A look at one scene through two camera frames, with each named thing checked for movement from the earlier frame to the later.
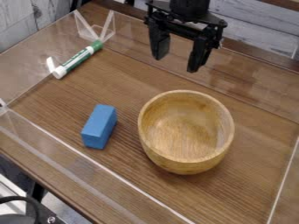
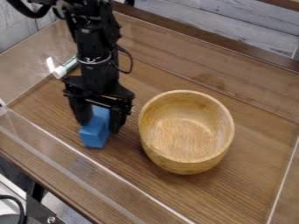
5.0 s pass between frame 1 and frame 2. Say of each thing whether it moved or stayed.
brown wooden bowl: stayed
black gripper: moved
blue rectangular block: stayed
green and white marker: stayed
